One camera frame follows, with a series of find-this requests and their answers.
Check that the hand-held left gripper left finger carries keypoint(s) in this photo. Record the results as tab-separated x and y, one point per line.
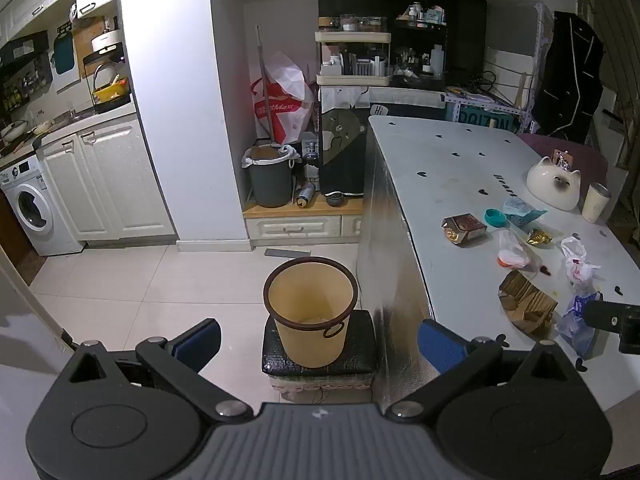
200	344

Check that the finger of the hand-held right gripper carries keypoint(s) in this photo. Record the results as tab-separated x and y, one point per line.
607	316

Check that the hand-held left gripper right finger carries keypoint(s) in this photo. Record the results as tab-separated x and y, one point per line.
440	347

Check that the blue white plastic wrapper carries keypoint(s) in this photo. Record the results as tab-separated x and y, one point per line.
575	325

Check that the white plastic bag red print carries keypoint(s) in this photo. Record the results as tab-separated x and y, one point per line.
575	265

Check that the brown paper bag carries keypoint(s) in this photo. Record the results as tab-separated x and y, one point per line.
527	302

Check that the gold foil wrapper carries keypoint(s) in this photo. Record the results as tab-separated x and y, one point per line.
539	237

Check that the clear plastic bag orange scraps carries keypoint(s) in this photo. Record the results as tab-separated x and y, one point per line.
512	252

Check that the beige trash bin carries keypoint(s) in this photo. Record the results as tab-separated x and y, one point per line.
310	310

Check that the brown snack wrapper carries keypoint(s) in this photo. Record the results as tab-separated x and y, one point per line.
465	227

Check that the light blue plastic wrapper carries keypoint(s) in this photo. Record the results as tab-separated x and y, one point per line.
520	210

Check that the teal round lid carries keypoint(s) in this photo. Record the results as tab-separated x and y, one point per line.
494	217

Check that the black padded stool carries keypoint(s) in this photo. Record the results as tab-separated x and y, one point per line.
360	350

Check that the beige tumbler cup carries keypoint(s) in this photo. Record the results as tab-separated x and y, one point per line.
594	205

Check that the grey flat strip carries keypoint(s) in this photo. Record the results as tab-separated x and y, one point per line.
287	253

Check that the white cat-shaped ceramic holder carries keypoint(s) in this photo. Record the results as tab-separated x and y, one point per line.
550	185

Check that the cream drawer unit wooden top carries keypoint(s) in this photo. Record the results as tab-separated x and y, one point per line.
300	225

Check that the copper key holder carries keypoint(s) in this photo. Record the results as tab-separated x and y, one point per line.
562	159

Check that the maroon chair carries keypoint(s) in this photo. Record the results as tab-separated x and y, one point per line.
585	152

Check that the grey bin white liner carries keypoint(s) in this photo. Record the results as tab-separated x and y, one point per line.
270	180

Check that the small black bowl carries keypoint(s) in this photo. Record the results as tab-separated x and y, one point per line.
335	200

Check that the silver spray can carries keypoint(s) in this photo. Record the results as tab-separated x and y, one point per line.
305	195

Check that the white lower kitchen cabinets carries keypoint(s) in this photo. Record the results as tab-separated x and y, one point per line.
110	175

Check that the dark glass bottle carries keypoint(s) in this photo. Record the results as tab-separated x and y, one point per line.
311	165

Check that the black cabinet bear print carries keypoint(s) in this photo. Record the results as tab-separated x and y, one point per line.
342	160

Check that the white washing machine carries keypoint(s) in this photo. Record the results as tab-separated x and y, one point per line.
35	210

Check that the teal letter sign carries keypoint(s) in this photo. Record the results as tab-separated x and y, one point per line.
487	121

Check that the black jacket white trim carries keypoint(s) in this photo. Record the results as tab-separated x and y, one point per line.
570	75

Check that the red white shopping bag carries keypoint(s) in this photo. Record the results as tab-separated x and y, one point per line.
285	100

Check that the yellow pot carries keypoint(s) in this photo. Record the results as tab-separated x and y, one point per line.
111	92

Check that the white plastic bottle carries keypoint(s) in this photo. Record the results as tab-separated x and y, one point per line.
437	62

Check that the cream two-tier organiser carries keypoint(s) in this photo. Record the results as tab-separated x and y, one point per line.
352	57

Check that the black cosmetics rack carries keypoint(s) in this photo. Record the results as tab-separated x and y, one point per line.
420	40

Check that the white kitchen appliance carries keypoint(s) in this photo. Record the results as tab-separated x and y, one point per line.
107	41

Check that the teal cutting board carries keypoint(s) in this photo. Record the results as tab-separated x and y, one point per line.
64	55

